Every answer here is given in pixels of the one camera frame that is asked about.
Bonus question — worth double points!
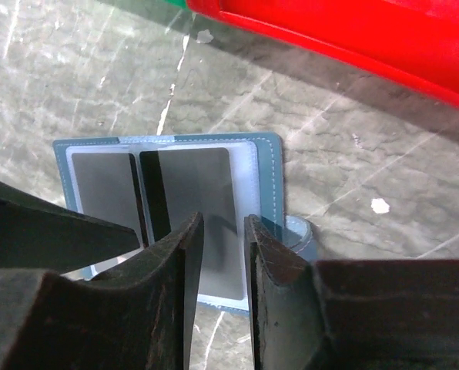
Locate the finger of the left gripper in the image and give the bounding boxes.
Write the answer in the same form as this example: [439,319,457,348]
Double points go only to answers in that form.
[0,181,140,272]

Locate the green plastic bin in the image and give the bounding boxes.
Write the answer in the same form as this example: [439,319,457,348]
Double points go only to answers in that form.
[167,0,187,8]

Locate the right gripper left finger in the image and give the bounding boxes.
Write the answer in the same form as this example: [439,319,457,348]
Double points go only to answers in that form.
[0,213,204,369]

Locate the grey card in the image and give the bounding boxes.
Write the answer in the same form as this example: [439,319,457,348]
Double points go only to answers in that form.
[71,153,148,247]

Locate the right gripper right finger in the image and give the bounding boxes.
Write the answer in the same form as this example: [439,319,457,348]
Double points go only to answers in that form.
[245,216,459,369]

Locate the blue card holder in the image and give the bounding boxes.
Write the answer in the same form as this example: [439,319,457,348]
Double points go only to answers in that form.
[53,132,317,313]

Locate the red plastic bin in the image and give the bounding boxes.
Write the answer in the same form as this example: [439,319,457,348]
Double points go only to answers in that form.
[187,0,459,107]

